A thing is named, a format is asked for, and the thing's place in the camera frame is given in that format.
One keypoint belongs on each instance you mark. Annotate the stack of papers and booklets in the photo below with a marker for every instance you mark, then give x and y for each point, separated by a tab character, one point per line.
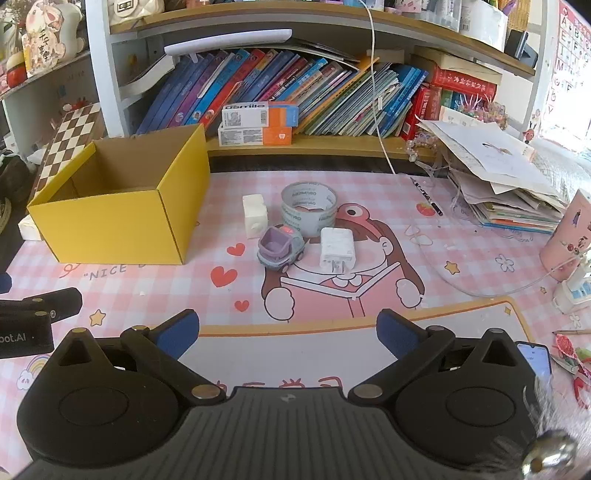
489	161

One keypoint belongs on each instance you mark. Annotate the clear tape roll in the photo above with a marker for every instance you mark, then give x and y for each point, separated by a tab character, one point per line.
295	222

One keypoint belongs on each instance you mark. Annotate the small white box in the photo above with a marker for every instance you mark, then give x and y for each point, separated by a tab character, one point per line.
30	228

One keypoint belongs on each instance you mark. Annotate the thick red book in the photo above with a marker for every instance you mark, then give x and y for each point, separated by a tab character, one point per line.
461	86

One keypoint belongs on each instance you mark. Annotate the black pen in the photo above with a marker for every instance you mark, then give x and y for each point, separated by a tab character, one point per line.
427	196

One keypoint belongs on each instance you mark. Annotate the white quilted blanket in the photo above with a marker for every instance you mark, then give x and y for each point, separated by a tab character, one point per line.
563	161

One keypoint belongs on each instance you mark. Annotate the colourful bead ornaments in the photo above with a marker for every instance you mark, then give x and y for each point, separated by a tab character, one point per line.
480	110

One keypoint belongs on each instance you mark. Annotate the white cube block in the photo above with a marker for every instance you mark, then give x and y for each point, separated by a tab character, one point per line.
255	217

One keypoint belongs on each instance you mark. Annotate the yellow cardboard box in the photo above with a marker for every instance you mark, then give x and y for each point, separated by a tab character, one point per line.
115	226

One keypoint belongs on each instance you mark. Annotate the large white pen holder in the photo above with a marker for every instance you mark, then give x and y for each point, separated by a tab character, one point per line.
485	23

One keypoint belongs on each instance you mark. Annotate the pink printed cup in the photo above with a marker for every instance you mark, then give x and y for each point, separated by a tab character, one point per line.
565	235

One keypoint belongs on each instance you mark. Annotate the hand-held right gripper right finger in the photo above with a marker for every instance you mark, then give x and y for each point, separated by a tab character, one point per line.
398	334

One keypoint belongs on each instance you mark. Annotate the white lamp bar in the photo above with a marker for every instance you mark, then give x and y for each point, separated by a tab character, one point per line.
221	40

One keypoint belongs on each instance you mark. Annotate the row of colourful thin books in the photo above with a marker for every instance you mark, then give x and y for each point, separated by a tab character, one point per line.
323	97

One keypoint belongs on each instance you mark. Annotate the smartphone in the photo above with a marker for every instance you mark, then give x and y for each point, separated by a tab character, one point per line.
538	362

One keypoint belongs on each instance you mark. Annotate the white blue small device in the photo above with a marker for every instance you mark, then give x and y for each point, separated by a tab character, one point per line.
572	290

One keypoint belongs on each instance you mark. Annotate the grey fluffy fur trim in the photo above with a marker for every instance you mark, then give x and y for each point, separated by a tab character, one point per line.
542	401

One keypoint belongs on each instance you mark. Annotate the wall poster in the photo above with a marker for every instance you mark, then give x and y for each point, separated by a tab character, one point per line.
565	60

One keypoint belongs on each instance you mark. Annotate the white charger plug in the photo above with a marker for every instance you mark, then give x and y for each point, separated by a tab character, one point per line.
336	247

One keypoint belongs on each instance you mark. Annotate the purple grey toy car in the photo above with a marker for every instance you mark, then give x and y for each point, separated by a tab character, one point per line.
279	249

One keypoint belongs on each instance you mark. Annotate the tan thick book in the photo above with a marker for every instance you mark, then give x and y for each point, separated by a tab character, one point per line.
461	60

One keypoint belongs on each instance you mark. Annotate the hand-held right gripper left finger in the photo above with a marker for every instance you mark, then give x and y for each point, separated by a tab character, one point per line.
178	334

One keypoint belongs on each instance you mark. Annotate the red round ornament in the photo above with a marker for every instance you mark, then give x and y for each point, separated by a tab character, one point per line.
16	69

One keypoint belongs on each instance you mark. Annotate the white cat figurine with sign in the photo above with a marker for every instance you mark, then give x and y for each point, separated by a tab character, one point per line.
46	37

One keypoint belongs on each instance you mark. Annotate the silver metal bell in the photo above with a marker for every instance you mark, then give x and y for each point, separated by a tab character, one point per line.
551	452

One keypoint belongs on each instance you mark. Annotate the small black box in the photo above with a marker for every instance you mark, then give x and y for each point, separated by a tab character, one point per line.
519	48

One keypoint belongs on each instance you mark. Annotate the pink cartoon desk mat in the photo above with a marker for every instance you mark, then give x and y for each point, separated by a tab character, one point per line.
138	295

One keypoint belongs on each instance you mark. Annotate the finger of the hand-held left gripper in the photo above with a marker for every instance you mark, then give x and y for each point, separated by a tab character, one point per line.
3	283
55	300

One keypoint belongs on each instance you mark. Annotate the red paper decoration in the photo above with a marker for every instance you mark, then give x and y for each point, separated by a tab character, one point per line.
568	350

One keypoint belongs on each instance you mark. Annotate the white orange blue toothpaste box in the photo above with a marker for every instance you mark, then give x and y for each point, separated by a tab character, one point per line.
249	114

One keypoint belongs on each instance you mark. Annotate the brown white checkered box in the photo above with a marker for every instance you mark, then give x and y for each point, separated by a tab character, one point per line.
69	138

